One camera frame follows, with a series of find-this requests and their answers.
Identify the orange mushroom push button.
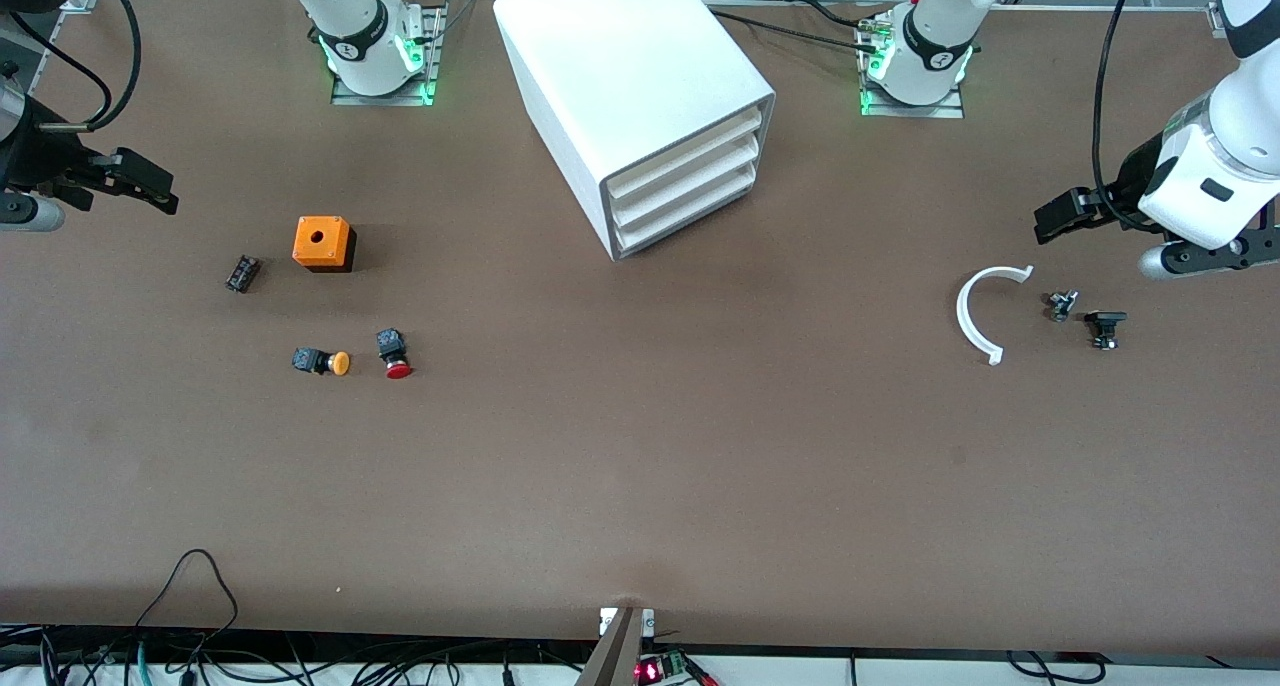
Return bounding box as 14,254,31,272
292,347,352,377

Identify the metal bracket bar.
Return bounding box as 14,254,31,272
575,606,656,686

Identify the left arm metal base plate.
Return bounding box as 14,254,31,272
858,11,966,119

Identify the orange switch box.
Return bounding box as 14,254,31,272
292,216,357,274

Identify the white plastic drawer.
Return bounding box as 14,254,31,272
606,106,765,203
609,134,768,229
612,162,771,255

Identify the small black clamp part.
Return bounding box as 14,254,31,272
1084,310,1129,351

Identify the black power cable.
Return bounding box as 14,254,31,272
705,6,881,52

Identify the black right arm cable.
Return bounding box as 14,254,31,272
0,0,143,132

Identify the circuit board with red light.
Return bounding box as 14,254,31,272
633,650,719,686

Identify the white curved plastic piece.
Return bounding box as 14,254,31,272
956,265,1035,367

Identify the red mushroom push button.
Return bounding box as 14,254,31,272
376,328,414,380

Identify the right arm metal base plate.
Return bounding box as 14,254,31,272
330,6,446,107

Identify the thin black looped cable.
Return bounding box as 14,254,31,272
135,549,239,632

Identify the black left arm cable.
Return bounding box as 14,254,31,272
1092,0,1151,229

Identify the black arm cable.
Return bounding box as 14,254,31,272
1092,0,1151,229
0,0,143,132

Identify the white drawer cabinet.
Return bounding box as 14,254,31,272
493,0,777,262

